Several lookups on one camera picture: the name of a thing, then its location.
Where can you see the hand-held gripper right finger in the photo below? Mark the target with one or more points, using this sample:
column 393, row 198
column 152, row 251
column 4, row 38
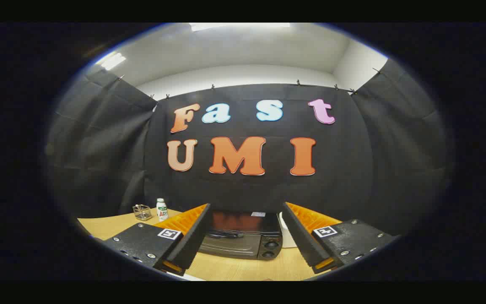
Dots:
column 300, row 236

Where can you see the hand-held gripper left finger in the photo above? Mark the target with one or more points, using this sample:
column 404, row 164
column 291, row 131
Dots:
column 192, row 240

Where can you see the black toaster oven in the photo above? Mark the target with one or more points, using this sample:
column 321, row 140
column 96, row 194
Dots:
column 243, row 249

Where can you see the white toaster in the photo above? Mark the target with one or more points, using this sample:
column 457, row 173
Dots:
column 288, row 240

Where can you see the white bottle green label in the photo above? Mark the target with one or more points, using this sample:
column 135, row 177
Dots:
column 162, row 210

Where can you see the small clear holder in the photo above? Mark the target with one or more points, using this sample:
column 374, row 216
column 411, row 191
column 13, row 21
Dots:
column 142, row 212

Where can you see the black backdrop cloth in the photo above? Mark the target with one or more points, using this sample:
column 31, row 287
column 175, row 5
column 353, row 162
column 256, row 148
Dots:
column 352, row 169

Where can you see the small ceiling light panel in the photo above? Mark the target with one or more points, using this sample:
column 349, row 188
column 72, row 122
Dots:
column 110, row 61

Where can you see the large ceiling light panel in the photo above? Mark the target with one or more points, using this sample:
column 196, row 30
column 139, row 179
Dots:
column 238, row 26

